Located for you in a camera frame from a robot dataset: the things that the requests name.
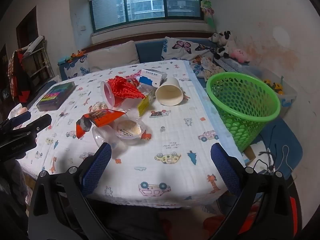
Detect round clear lidded container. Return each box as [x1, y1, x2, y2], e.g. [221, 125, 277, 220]
[115, 119, 147, 140]

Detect yellow toy vehicles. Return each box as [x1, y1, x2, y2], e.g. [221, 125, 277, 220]
[263, 79, 285, 95]

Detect small butterfly print pillow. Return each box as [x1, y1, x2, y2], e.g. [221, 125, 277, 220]
[59, 54, 91, 80]

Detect blue striped cloth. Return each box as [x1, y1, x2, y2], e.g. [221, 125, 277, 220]
[214, 57, 250, 73]

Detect white paper cup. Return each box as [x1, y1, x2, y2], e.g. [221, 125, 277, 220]
[155, 77, 184, 106]

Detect beige pillow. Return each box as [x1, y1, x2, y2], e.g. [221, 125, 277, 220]
[86, 41, 140, 72]

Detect black and white cow plush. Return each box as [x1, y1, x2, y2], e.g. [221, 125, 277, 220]
[209, 31, 237, 60]

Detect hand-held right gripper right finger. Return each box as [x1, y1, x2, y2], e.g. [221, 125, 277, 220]
[210, 142, 298, 240]

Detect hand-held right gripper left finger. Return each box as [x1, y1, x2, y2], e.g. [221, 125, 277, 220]
[27, 142, 112, 240]

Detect metal shelf rack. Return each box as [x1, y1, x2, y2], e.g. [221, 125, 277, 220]
[21, 36, 55, 81]

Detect blue and white carton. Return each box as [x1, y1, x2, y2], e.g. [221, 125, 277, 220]
[139, 69, 167, 88]

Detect pink plush toy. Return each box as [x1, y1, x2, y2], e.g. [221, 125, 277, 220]
[230, 48, 251, 63]

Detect red and black hanging clothes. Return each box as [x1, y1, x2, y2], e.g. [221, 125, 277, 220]
[7, 50, 32, 103]

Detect clear plastic cup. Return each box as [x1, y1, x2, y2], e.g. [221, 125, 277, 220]
[139, 84, 157, 98]
[92, 126, 118, 152]

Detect white box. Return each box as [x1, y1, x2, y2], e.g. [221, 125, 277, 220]
[244, 140, 273, 176]

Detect white cable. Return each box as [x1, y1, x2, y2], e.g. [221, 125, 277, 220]
[280, 145, 297, 188]

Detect blue floor mat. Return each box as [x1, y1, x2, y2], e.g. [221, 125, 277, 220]
[250, 117, 303, 180]

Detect person's left forearm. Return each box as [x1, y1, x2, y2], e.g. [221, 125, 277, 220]
[0, 158, 28, 205]

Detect green framed window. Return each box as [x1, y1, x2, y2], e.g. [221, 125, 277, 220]
[89, 0, 203, 33]

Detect green plastic basket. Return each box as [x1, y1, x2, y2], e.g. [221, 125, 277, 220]
[206, 72, 281, 152]

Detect orange snack wrapper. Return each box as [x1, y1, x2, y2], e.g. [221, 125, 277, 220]
[76, 109, 127, 140]

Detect beige patterned garment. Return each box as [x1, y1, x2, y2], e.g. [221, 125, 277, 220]
[200, 57, 226, 81]

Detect black cable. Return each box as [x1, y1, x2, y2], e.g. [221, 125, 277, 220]
[257, 127, 279, 174]

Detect white printed blanket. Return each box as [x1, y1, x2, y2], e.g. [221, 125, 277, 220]
[15, 60, 247, 209]

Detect colourful pinwheel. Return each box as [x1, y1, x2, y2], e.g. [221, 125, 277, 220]
[200, 0, 217, 28]

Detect clear storage bin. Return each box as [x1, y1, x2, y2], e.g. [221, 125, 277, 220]
[250, 66, 298, 108]

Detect dark box with colourful lid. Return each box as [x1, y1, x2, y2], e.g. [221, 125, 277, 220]
[36, 82, 76, 112]

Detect large butterfly print pillow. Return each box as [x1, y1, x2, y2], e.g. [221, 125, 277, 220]
[161, 37, 218, 78]

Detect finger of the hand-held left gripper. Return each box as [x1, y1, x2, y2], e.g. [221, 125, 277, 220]
[0, 111, 32, 130]
[10, 114, 52, 138]

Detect red printed cup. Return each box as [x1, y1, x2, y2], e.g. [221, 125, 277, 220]
[100, 76, 147, 107]

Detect peach soft object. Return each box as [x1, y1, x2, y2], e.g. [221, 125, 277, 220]
[9, 106, 28, 121]

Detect blue sofa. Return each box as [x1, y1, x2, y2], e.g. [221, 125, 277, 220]
[57, 39, 250, 83]

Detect dark wooden door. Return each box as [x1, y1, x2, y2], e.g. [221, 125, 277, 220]
[15, 12, 40, 55]

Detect yellow packet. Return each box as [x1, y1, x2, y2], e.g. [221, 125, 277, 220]
[137, 90, 155, 117]

